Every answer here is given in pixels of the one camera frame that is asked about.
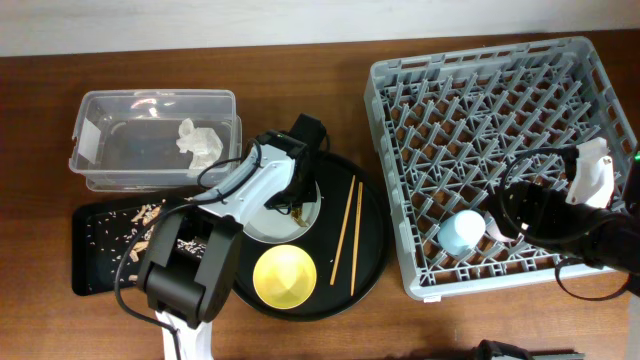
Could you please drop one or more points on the blue cup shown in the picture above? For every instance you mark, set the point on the blue cup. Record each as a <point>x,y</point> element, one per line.
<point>461,232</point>

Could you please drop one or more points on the grey dishwasher rack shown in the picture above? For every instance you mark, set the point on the grey dishwasher rack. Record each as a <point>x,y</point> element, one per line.
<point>447,127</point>

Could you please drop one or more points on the food scraps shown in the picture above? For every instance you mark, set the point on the food scraps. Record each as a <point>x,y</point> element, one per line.
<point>106,234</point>

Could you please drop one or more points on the gold snack wrapper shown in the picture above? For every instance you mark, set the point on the gold snack wrapper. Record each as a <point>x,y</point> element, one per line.
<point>300,215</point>

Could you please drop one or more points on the black rectangular tray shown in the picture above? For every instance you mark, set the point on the black rectangular tray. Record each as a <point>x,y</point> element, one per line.
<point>78,279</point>

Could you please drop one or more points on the pink cup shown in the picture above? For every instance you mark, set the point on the pink cup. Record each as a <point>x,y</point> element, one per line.
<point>493,230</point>

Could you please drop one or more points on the yellow bowl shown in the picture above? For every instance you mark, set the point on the yellow bowl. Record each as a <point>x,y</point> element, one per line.
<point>284,277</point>

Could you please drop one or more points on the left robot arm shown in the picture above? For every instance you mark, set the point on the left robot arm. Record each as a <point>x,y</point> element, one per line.
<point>190,265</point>

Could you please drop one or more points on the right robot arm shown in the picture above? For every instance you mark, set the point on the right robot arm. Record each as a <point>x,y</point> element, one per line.
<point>595,237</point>

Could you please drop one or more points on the grey plate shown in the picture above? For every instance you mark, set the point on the grey plate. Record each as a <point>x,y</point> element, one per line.
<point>276,226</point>

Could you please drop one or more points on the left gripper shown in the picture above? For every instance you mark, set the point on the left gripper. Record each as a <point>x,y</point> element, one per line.
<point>309,195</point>

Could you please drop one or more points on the wooden chopstick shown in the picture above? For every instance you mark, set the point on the wooden chopstick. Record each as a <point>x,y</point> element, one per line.
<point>356,239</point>
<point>342,232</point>

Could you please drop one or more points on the clear plastic bin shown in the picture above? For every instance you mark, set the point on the clear plastic bin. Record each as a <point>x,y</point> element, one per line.
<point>126,139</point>

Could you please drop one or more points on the white tissue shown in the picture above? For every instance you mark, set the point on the white tissue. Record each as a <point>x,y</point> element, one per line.
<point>203,143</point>

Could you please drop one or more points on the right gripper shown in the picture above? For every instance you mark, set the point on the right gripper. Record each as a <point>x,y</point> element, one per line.
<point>548,204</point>

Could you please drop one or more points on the round black tray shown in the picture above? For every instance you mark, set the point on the round black tray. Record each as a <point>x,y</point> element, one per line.
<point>333,175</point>

